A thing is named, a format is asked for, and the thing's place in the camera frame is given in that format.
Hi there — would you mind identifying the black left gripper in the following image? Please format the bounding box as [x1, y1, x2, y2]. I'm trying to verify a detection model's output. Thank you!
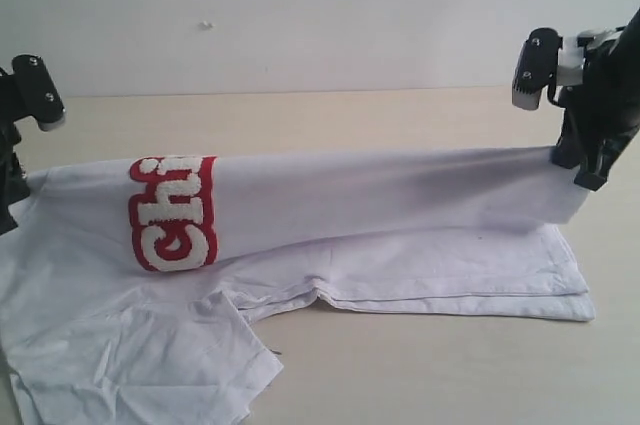
[0, 69, 30, 235]

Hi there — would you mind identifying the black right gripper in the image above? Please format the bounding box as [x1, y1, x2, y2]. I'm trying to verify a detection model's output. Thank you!
[550, 85, 639, 191]

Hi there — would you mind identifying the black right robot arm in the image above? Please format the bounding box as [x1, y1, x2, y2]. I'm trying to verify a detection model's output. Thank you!
[550, 15, 639, 191]

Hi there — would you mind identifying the white t-shirt red lettering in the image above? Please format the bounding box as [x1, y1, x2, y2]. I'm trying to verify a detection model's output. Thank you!
[1, 147, 595, 424]

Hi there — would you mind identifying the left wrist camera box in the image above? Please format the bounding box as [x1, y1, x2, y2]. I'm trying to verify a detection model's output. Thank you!
[11, 54, 66, 132]

